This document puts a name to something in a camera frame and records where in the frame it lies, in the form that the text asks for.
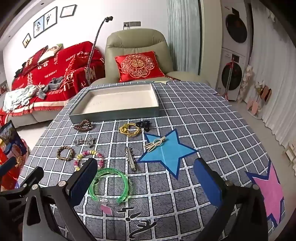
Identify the white washing machine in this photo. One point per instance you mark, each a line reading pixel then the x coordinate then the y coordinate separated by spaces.
pixel 231 76

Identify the grey-green armchair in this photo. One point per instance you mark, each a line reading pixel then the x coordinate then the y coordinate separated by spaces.
pixel 136 41

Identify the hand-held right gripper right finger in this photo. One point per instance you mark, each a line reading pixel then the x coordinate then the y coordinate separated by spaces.
pixel 208 185

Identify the blue paper star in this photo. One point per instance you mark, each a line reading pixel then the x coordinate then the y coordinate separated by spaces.
pixel 168 153

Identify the grey crumpled garment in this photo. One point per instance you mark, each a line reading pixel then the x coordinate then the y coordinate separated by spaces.
pixel 52 86

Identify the white stacked dryer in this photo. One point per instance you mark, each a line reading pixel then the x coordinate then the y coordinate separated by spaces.
pixel 237 27

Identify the white sheer curtain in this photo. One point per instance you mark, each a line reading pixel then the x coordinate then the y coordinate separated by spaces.
pixel 272 69

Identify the red printed sofa blanket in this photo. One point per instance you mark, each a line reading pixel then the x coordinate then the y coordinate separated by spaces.
pixel 76 53

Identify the beige hair clip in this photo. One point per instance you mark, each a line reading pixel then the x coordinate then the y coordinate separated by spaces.
pixel 155 144

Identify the small black picture frame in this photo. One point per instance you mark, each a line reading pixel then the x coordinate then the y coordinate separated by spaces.
pixel 26 39

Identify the pale blue crumpled garment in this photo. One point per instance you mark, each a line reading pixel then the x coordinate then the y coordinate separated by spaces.
pixel 18 97

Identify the green plastic bangle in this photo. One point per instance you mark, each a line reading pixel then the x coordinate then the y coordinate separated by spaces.
pixel 124 183

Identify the black hair claw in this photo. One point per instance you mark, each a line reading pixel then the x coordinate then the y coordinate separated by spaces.
pixel 143 125

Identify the pale green paper star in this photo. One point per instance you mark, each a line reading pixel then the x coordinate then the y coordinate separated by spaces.
pixel 160 82

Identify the black framed figure picture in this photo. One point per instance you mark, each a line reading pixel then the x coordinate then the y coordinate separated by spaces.
pixel 50 17
pixel 38 27

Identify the black framed certificate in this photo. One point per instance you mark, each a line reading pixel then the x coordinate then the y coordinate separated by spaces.
pixel 68 11

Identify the pink paper tag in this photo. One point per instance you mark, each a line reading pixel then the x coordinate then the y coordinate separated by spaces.
pixel 106 209

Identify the printed portrait pillow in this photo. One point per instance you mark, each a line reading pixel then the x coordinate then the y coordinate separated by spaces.
pixel 49 52

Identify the beige sofa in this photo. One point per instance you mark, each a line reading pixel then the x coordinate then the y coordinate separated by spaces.
pixel 25 118

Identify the pink paper star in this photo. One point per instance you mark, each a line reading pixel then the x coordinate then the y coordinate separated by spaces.
pixel 269 192

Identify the blue box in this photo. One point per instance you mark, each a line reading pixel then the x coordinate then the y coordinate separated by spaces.
pixel 10 138

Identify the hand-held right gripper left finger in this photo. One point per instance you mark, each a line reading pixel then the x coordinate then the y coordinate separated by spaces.
pixel 84 183

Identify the red bag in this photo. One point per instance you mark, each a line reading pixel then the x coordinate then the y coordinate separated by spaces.
pixel 10 171

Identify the red mop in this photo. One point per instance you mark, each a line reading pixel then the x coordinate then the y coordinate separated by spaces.
pixel 230 76

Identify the silver metal hair clip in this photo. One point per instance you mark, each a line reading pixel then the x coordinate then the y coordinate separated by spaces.
pixel 130 160

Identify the small silver brooch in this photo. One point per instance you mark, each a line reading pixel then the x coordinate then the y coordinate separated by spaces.
pixel 78 141

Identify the red envelope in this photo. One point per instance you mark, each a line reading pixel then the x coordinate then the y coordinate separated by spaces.
pixel 174 77

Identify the wall socket panel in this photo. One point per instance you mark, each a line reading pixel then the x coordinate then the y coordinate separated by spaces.
pixel 131 23

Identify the pale green curtain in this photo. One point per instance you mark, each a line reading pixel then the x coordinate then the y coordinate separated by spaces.
pixel 182 34

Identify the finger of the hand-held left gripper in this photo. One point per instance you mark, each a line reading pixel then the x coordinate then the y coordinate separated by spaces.
pixel 34 176

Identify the silver heart pendant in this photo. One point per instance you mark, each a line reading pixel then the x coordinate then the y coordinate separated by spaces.
pixel 90 141

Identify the red embroidered cushion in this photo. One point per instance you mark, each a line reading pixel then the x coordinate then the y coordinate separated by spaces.
pixel 138 66

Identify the grey tray with white lining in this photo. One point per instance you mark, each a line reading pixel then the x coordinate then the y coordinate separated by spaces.
pixel 120 102

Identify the pink floor decorations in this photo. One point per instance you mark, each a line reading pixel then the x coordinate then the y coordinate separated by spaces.
pixel 255 102

